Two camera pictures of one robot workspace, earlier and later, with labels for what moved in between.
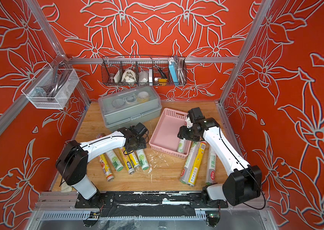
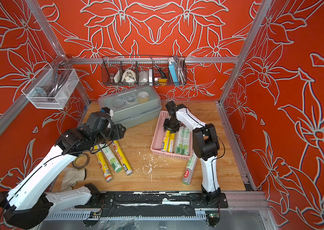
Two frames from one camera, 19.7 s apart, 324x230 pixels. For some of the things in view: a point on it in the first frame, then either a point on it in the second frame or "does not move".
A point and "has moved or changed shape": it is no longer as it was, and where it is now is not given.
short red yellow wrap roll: x=106 y=168 does not move
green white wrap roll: x=143 y=159 → x=179 y=137
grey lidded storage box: x=128 y=108 does not move
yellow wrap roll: x=134 y=157 → x=172 y=142
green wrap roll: x=182 y=146 has moved or changed shape
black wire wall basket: x=151 y=70 does not move
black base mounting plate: x=163 y=199 does not move
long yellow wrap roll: x=196 y=164 → x=165 y=145
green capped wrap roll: x=119 y=167 does not move
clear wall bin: x=51 y=87 does not move
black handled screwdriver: x=162 y=73 does not move
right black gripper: x=182 y=132 → x=166 y=127
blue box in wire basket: x=173 y=73 does not move
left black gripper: x=144 y=142 → x=119 y=131
